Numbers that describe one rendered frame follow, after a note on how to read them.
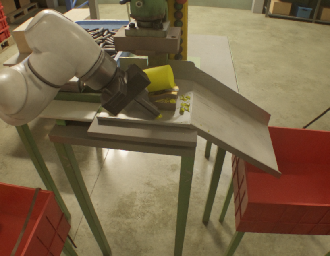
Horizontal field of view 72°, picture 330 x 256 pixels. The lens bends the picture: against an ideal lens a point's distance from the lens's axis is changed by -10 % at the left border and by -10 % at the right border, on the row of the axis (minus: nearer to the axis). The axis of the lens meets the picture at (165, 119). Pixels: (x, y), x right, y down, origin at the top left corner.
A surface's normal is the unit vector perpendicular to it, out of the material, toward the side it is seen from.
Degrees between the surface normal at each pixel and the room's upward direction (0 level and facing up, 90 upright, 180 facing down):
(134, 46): 90
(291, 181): 0
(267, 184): 0
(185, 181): 90
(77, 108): 0
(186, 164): 90
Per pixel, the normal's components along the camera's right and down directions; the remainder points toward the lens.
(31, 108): 0.62, 0.75
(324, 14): -0.15, 0.62
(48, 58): 0.06, 0.63
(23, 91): 0.44, 0.09
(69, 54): 0.44, 0.48
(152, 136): 0.00, -0.77
